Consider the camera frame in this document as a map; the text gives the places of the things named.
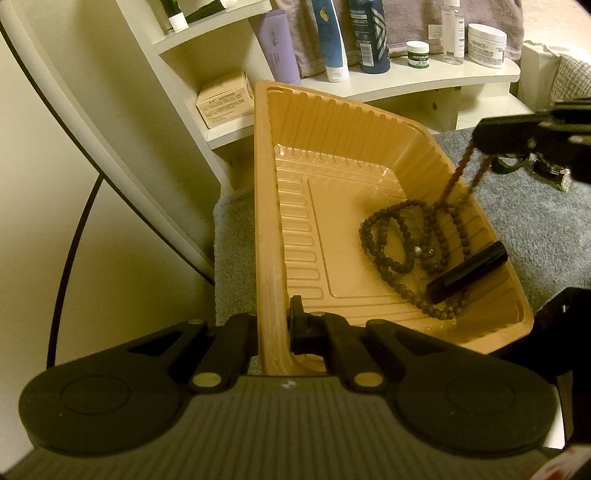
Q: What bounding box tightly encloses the black tube white cap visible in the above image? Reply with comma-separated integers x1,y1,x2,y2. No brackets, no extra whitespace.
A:
185,0,241,23

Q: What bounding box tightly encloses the brown bead necklace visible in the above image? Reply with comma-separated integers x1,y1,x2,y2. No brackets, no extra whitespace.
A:
359,198,472,321

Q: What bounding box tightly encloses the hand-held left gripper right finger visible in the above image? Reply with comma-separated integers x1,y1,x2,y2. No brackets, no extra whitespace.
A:
288,295,522,393

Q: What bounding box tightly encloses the black strap wristwatch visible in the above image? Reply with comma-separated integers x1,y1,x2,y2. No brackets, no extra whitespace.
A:
531,154,573,193

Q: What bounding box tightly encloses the black ring bracelet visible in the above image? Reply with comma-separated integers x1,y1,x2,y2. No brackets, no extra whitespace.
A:
491,154,529,175

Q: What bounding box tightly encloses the grey woven cushion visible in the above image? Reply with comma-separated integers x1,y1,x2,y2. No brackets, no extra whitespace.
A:
551,54,591,104

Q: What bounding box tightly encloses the reddish bead bracelet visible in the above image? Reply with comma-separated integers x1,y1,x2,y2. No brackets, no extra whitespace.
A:
434,138,490,213

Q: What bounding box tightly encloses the white curved frame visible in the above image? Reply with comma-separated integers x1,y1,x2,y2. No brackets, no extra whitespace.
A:
0,0,218,278

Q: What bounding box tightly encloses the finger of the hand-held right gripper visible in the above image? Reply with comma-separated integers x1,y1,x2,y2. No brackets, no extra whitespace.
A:
473,116,540,154
538,99,591,127

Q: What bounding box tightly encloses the white cushion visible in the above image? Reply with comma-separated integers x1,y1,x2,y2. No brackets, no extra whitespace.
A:
522,41,561,104

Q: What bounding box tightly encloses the dark blue spray bottle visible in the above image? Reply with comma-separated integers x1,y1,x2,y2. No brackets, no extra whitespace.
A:
348,0,392,75

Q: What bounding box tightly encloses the white blue tube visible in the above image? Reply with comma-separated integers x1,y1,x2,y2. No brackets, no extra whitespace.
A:
310,0,350,83

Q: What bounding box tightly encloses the cardboard box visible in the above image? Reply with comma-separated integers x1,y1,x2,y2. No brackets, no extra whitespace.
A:
196,71,256,130

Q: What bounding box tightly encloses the black cylinder case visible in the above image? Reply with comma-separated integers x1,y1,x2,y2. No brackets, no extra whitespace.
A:
426,241,507,304

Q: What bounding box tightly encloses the small green jar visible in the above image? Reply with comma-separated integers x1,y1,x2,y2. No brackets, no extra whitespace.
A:
406,41,431,69

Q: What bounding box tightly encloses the black cable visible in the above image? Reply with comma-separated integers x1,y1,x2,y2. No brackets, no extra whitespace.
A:
46,178,105,367

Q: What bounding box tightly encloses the clear spray bottle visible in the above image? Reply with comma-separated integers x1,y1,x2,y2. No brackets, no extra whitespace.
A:
441,0,464,64

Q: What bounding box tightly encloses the orange plastic tray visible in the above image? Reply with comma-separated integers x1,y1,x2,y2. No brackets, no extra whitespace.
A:
253,79,535,377

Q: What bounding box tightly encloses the white jar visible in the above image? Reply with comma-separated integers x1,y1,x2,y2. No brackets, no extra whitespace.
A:
467,23,508,69

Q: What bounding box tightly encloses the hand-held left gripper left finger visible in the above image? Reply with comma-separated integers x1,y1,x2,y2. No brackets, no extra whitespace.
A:
51,311,259,393

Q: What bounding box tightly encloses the purple tube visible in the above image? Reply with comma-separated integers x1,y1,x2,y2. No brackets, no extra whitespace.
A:
248,10,302,86

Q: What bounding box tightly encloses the cream wall shelf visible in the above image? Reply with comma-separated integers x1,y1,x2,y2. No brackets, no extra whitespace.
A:
115,0,536,195

